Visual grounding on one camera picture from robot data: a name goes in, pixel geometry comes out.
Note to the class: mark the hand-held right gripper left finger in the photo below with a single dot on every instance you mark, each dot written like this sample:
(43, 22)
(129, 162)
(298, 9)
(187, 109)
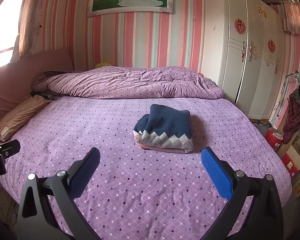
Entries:
(86, 172)

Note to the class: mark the yellow item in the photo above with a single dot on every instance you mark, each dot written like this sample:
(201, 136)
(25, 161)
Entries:
(103, 65)

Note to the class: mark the bed with purple dotted sheet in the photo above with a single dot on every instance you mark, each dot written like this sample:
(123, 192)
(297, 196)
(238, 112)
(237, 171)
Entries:
(140, 192)

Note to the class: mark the navy diamond-pattern knit sweater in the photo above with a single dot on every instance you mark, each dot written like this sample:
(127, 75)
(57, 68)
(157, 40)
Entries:
(167, 127)

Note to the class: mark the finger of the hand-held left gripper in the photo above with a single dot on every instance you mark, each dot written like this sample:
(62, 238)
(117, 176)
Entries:
(8, 150)

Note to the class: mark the tan pillow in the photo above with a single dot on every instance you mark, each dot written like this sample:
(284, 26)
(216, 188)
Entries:
(20, 117)

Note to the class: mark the pink curtain valance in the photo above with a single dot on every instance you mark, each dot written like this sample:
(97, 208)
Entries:
(296, 20)

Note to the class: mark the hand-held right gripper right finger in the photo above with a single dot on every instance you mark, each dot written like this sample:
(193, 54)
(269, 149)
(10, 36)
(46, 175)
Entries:
(216, 175)

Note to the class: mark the pink padded headboard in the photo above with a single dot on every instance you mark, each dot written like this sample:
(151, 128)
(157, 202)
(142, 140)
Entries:
(27, 72)

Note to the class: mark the maroon garment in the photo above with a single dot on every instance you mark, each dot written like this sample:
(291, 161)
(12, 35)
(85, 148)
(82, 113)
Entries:
(293, 117)

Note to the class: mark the purple dotted quilt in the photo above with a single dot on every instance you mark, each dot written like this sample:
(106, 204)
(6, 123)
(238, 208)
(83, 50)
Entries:
(127, 82)

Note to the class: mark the pink window curtain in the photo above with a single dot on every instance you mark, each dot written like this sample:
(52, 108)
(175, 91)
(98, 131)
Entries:
(35, 17)

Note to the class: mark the red cylinder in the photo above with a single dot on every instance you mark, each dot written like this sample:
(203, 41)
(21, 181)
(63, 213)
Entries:
(273, 140)

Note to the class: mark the white wardrobe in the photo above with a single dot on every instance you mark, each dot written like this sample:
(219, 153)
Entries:
(227, 55)

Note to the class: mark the dark cloth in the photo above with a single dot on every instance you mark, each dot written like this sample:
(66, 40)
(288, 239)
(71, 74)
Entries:
(40, 76)

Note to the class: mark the desk lamp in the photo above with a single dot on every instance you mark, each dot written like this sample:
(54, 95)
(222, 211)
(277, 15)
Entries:
(296, 76)

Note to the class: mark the white wall socket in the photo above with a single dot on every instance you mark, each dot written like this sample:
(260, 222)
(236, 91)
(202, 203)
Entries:
(280, 98)

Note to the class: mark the red box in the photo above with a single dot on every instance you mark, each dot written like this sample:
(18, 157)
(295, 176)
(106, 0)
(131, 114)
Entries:
(290, 165)

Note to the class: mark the window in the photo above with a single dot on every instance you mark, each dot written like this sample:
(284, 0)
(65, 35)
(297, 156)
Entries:
(5, 25)

